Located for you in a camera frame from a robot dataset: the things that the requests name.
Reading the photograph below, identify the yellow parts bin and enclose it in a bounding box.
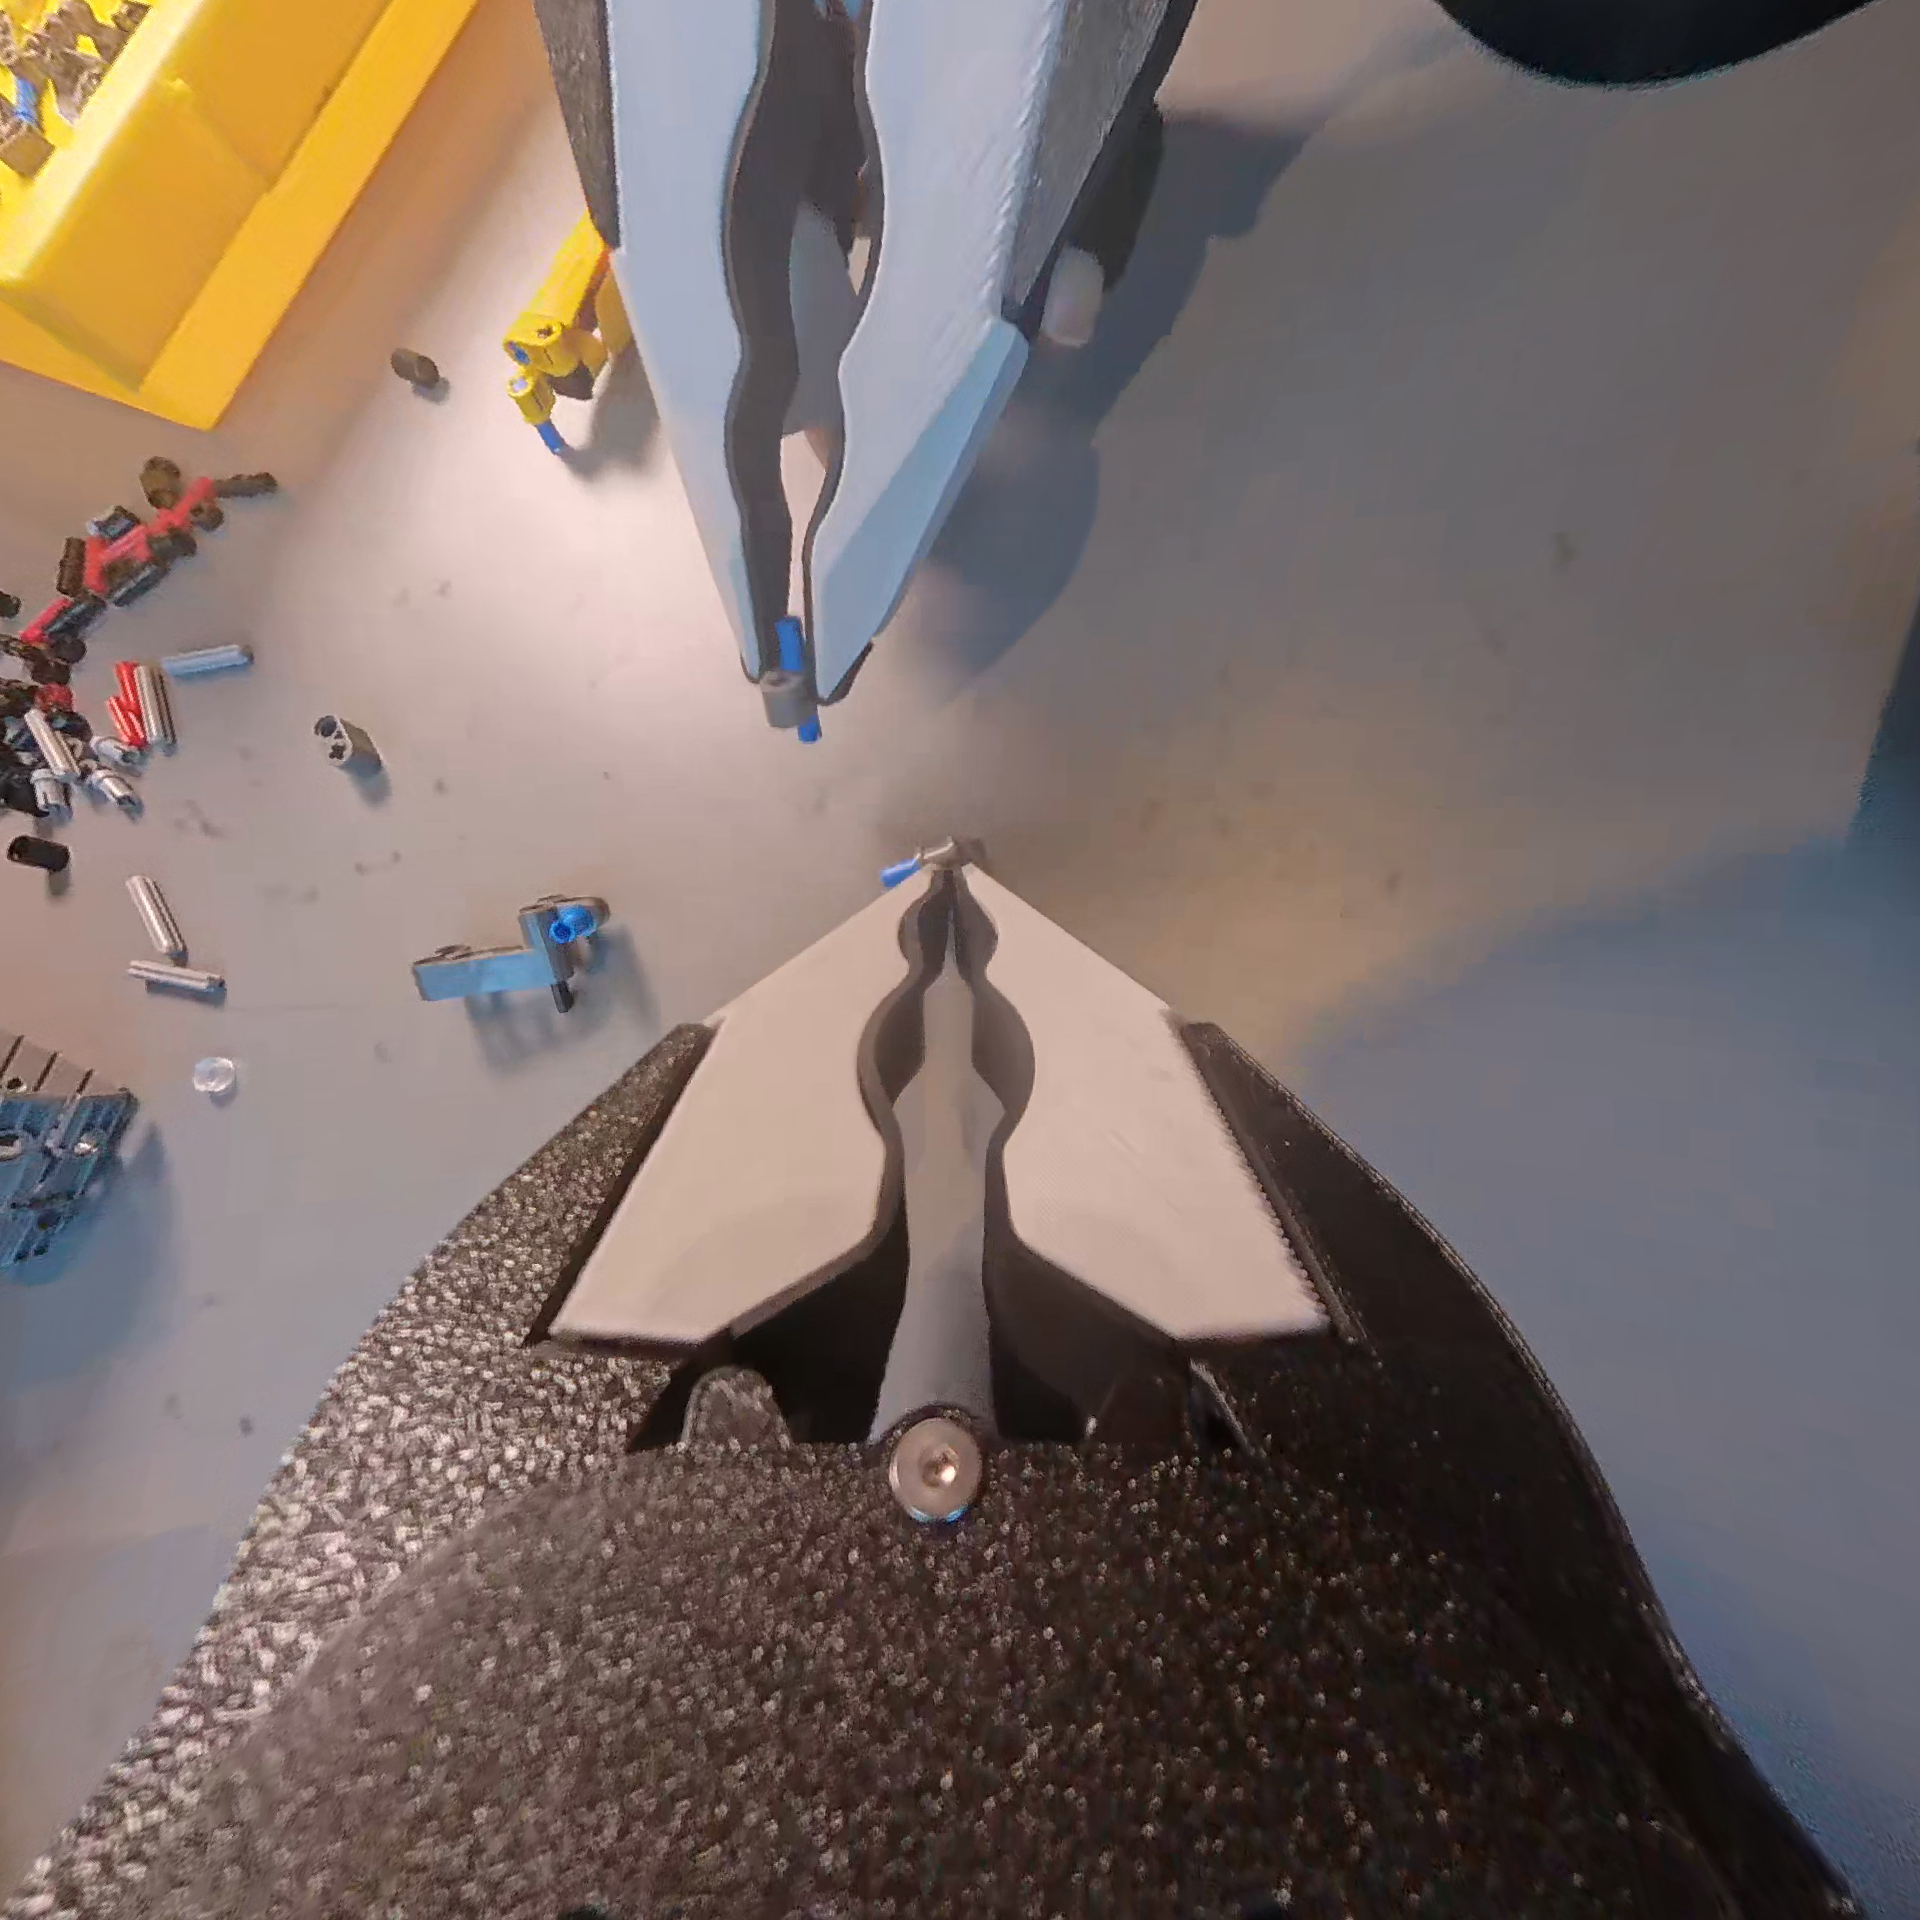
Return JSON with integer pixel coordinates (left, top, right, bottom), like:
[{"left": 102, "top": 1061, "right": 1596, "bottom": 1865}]
[{"left": 0, "top": 0, "right": 482, "bottom": 433}]

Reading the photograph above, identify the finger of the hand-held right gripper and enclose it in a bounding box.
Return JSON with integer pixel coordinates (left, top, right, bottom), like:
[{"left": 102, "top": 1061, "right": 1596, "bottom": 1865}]
[
  {"left": 604, "top": 0, "right": 784, "bottom": 681},
  {"left": 803, "top": 0, "right": 1063, "bottom": 705}
]

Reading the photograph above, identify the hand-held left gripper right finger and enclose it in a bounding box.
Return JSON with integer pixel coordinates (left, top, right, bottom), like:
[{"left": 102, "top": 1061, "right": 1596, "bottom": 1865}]
[{"left": 952, "top": 863, "right": 1333, "bottom": 1445}]

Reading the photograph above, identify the blue axle pin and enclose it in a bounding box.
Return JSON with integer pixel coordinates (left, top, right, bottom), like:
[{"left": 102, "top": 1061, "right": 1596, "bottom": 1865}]
[{"left": 768, "top": 612, "right": 824, "bottom": 746}]

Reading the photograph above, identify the pile of small connector pins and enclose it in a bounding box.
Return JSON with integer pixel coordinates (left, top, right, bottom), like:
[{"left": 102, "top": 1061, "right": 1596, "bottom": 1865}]
[{"left": 0, "top": 456, "right": 280, "bottom": 880}]

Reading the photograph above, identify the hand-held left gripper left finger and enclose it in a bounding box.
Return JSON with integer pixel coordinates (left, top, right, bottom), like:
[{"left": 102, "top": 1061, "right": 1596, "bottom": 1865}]
[{"left": 544, "top": 865, "right": 952, "bottom": 1445}]

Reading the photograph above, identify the yellow tracked brick bulldozer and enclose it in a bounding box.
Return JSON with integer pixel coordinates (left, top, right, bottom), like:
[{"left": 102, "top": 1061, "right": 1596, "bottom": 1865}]
[{"left": 0, "top": 1031, "right": 142, "bottom": 1271}]

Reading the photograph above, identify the grey desk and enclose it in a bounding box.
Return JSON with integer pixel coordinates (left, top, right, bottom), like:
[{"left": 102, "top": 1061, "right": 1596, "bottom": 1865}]
[{"left": 0, "top": 0, "right": 1920, "bottom": 1802}]

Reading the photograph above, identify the grey bent beam assembly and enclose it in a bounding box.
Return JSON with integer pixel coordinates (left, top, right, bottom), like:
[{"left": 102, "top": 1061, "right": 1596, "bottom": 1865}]
[{"left": 411, "top": 895, "right": 614, "bottom": 1018}]

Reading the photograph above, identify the heap of assorted brick parts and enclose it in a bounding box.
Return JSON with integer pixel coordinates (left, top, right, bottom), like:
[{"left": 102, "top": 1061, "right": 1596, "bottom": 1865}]
[{"left": 0, "top": 0, "right": 156, "bottom": 176}]

